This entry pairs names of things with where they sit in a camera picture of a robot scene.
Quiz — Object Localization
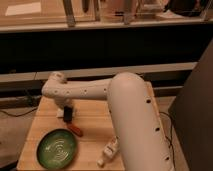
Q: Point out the orange red eraser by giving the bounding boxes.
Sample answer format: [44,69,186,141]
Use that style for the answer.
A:
[67,123,83,137]

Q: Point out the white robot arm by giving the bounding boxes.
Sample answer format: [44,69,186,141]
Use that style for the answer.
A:
[42,72,175,171]

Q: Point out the green round plate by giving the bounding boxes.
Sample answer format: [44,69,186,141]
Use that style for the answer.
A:
[36,129,77,170]

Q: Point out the black floor cable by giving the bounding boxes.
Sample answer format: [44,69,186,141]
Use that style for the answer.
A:
[0,106,39,118]

